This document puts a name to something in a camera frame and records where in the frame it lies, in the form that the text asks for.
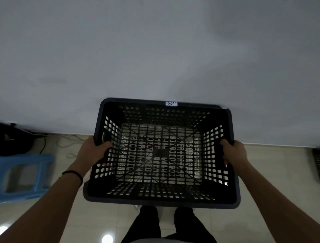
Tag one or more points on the person's left hand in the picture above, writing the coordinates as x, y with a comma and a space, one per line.
90, 152

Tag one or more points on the person's right hand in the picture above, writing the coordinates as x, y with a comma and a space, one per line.
236, 154

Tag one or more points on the person's left thumb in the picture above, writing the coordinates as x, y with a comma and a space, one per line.
105, 145

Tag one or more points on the person's right thumb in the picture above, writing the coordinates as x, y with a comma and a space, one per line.
225, 147

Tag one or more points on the black perforated plastic basket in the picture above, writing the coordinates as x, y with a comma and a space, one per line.
160, 195

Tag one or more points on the person's right forearm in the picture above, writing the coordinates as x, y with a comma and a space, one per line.
280, 202

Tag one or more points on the person's left forearm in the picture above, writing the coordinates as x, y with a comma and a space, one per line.
40, 207

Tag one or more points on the black wrist band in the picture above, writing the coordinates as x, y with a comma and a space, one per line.
75, 174

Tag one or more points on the white label sticker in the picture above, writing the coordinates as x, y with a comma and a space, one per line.
171, 103

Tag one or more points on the blue plastic stool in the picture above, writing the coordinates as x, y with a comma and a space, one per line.
22, 175

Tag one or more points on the black bag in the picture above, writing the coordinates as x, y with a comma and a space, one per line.
12, 140

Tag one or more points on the dark perforated crate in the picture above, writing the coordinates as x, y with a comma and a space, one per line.
316, 162

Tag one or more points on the person's black trousers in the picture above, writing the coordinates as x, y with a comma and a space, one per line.
170, 226

